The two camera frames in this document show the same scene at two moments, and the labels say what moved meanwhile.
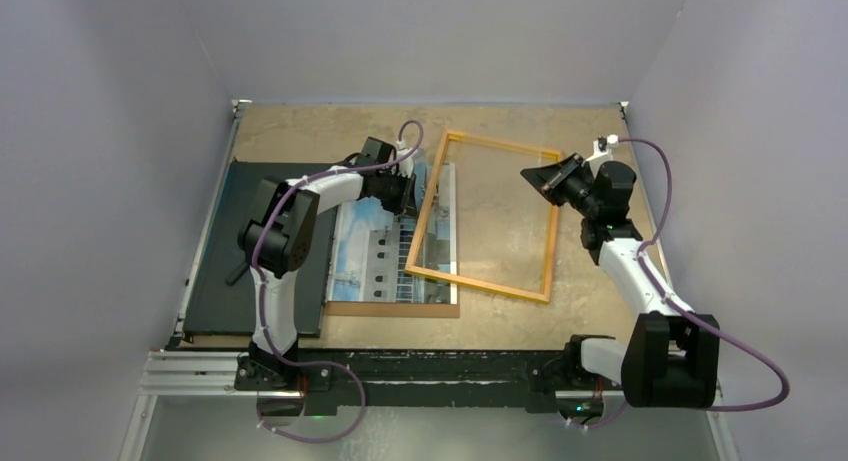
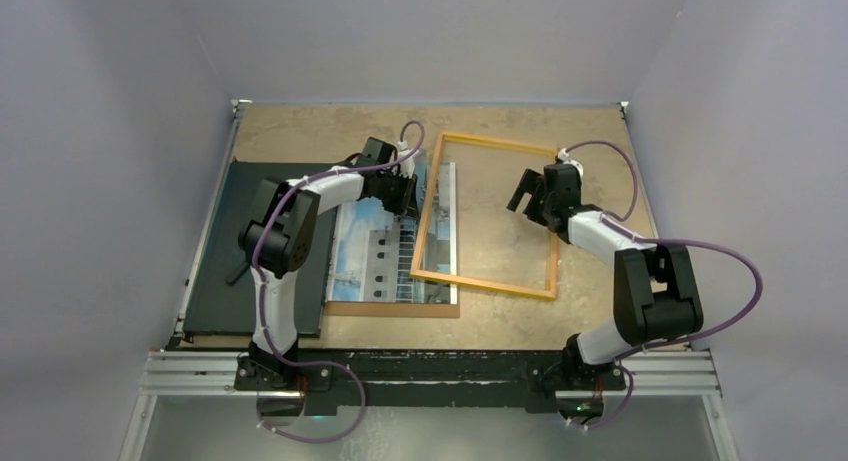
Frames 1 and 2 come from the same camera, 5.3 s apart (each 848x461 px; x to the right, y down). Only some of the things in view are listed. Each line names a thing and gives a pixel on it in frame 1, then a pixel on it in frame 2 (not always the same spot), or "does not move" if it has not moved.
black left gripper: (406, 202) does not move
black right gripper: (550, 179) -> (533, 183)
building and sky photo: (370, 246) does not move
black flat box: (220, 308) does not move
